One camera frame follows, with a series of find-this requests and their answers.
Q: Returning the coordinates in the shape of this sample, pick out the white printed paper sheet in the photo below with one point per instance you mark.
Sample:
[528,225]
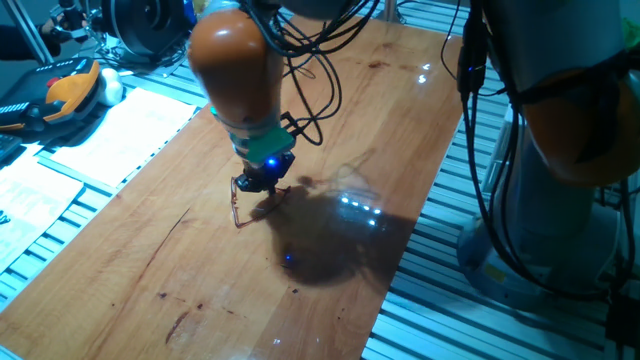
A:
[35,200]
[125,135]

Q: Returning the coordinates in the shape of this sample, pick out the grey diagonal bar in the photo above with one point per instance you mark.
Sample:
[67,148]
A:
[27,35]

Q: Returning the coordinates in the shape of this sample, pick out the black keyboard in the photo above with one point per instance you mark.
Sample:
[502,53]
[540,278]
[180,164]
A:
[7,147]

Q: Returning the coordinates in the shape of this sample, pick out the black-framed glasses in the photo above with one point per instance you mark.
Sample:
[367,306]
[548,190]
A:
[4,218]

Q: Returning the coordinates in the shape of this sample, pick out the red-framed glasses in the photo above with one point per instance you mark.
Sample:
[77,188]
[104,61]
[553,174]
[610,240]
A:
[233,205]

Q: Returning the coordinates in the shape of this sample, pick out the black filament spool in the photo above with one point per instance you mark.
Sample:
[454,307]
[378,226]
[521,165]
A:
[145,25]

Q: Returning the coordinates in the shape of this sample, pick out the orange and black teach pendant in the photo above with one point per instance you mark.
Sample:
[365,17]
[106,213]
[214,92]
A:
[65,95]

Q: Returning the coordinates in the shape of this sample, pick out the person's hand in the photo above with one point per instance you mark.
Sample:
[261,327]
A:
[67,25]

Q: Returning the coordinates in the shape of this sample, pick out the aluminium frame post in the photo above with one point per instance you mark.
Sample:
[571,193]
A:
[390,7]

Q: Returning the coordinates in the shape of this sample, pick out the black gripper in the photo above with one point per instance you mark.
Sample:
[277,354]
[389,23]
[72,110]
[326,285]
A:
[267,172]

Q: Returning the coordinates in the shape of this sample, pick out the forearm in dark sleeve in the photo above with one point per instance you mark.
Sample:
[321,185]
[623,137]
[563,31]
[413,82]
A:
[20,45]

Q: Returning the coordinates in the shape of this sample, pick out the green cloth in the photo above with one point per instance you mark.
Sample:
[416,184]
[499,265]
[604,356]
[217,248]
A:
[631,32]

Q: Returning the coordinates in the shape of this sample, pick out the white computer mouse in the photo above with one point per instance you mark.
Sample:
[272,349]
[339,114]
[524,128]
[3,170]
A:
[111,87]

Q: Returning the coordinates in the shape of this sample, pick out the glossy wooden board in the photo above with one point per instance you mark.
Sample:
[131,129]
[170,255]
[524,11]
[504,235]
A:
[150,280]

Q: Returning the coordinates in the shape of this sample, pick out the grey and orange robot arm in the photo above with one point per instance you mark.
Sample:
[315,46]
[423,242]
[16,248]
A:
[235,65]

